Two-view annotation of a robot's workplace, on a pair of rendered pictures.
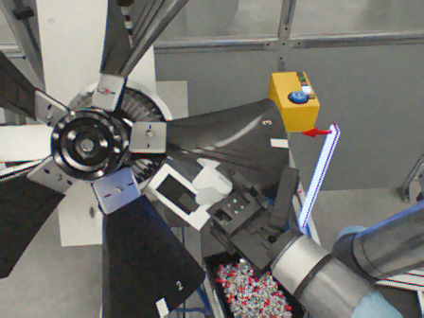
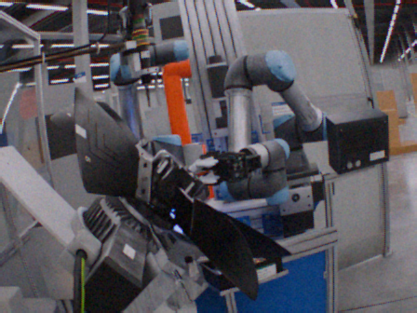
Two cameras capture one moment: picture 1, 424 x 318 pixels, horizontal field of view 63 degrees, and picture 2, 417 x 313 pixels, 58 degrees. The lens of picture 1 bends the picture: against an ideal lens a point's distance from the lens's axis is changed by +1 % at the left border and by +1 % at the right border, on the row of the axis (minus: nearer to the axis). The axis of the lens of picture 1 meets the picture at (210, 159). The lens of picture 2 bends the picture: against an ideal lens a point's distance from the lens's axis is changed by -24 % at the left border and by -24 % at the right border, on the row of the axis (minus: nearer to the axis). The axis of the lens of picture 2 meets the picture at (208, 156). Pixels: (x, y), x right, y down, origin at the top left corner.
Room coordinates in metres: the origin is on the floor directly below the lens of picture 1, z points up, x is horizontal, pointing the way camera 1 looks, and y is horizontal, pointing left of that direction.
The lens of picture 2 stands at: (0.33, 1.26, 1.33)
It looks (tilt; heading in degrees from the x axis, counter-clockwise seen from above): 5 degrees down; 270
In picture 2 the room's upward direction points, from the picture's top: 10 degrees counter-clockwise
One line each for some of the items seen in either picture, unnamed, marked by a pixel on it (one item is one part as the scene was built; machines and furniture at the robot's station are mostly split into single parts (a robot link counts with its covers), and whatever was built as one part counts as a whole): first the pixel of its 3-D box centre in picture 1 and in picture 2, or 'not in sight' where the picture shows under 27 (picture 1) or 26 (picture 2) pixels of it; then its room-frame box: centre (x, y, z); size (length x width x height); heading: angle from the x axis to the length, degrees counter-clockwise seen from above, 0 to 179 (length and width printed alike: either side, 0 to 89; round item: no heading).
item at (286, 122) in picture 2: not in sight; (289, 129); (0.01, -0.64, 1.20); 0.13 x 0.12 x 0.14; 148
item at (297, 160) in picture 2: not in sight; (291, 158); (0.02, -0.65, 1.09); 0.15 x 0.15 x 0.10
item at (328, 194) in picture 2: not in sight; (329, 200); (-0.04, -0.28, 0.96); 0.03 x 0.03 x 0.20; 4
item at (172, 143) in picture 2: not in sight; (167, 150); (0.51, -0.74, 1.20); 0.13 x 0.12 x 0.14; 11
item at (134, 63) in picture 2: not in sight; (140, 58); (0.47, 0.12, 1.50); 0.09 x 0.07 x 0.10; 39
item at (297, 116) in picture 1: (291, 103); not in sight; (0.78, -0.23, 1.02); 0.16 x 0.10 x 0.11; 4
